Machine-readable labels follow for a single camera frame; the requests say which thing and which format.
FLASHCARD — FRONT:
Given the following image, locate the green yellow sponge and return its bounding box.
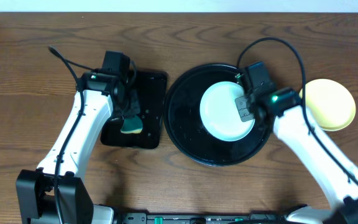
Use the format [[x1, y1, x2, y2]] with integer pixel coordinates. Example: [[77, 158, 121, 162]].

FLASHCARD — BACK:
[[120, 116, 143, 134]]

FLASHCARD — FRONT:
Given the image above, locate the light blue plate back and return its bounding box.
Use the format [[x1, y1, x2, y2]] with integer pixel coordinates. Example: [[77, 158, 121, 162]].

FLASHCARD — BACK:
[[200, 82, 255, 142]]

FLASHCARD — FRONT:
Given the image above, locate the yellow plate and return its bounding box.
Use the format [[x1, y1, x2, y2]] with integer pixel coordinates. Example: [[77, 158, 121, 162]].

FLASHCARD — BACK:
[[305, 78, 356, 131]]

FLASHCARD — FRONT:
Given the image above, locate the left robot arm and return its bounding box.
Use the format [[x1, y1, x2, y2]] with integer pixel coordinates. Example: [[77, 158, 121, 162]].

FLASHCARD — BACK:
[[16, 72, 134, 223]]

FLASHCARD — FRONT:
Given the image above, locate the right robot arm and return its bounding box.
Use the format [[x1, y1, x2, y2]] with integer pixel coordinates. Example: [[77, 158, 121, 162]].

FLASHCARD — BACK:
[[234, 88, 358, 224]]

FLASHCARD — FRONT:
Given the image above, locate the black rectangular tray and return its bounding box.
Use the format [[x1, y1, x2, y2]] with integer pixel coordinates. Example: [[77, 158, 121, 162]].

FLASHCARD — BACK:
[[100, 70, 167, 149]]

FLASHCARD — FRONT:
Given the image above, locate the black round tray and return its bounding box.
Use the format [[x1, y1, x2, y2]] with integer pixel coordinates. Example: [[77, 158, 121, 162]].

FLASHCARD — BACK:
[[163, 63, 273, 166]]

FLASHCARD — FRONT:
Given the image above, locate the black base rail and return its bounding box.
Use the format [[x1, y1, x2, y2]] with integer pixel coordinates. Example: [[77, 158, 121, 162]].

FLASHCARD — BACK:
[[112, 212, 288, 224]]

